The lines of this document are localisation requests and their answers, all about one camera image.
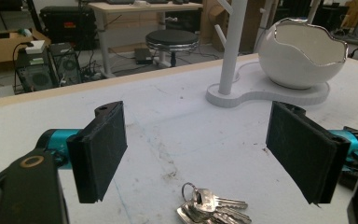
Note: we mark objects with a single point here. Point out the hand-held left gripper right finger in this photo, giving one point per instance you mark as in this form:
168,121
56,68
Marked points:
301,149

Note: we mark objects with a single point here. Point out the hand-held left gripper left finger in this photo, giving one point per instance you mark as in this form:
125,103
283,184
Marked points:
101,149

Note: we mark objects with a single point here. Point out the white eggshell-shaped bowl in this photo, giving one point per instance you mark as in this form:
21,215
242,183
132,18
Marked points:
282,65

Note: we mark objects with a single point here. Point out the bunch of silver keys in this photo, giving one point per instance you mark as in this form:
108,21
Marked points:
206,202

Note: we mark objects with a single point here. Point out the white peg stand with base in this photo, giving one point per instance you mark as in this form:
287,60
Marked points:
233,43

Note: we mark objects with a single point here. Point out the black computer tower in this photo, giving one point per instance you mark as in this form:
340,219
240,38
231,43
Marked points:
66,63
35,76

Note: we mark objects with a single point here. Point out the white table mat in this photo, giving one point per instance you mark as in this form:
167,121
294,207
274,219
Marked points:
199,140

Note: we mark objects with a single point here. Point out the flat black box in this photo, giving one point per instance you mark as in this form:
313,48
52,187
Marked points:
143,56

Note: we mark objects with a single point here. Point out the grey power supply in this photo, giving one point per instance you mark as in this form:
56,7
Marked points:
5,91

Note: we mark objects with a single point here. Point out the small white box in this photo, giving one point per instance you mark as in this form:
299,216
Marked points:
35,47

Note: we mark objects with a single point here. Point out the black hard case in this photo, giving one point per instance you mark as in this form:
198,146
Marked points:
68,28

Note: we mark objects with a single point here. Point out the black round stool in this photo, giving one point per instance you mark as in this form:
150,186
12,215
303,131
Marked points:
171,39

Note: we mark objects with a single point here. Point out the open cardboard box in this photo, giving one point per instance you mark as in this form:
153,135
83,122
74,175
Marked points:
0,49

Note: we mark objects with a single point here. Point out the wooden desk with white legs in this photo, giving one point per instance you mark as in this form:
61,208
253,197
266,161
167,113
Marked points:
130,7

